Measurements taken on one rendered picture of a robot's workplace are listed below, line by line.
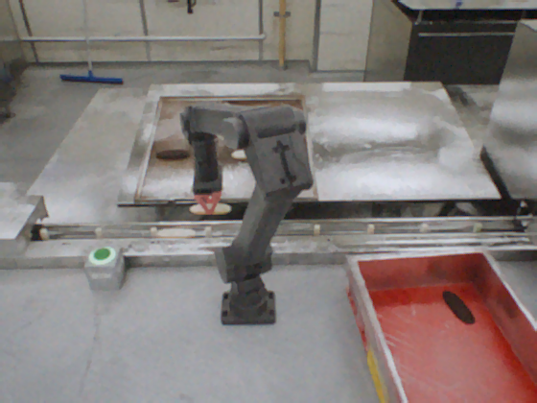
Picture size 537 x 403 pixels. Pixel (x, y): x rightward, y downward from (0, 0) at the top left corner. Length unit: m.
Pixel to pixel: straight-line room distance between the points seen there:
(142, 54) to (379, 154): 3.81
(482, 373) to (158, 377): 0.63
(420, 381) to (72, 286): 0.79
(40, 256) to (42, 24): 4.10
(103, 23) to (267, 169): 4.44
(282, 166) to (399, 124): 0.98
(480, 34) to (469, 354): 2.18
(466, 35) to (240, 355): 2.32
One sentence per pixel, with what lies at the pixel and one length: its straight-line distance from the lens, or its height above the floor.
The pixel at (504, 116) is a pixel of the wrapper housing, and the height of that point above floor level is 1.07.
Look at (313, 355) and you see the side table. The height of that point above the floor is 0.82.
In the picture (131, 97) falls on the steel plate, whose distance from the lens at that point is 2.16.
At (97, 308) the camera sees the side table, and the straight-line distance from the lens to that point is 1.15.
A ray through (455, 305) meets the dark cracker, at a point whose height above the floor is 0.83.
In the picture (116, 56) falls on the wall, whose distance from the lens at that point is 5.09.
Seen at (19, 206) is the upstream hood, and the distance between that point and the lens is 1.37.
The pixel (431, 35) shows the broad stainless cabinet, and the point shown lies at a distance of 2.87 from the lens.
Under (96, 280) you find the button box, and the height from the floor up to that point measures 0.85.
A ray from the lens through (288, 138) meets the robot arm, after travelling 0.68.
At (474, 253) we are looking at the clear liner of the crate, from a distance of 1.17.
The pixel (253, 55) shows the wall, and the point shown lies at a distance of 4.90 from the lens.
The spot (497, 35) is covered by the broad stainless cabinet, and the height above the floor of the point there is 0.88.
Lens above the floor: 1.63
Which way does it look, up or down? 35 degrees down
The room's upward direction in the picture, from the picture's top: straight up
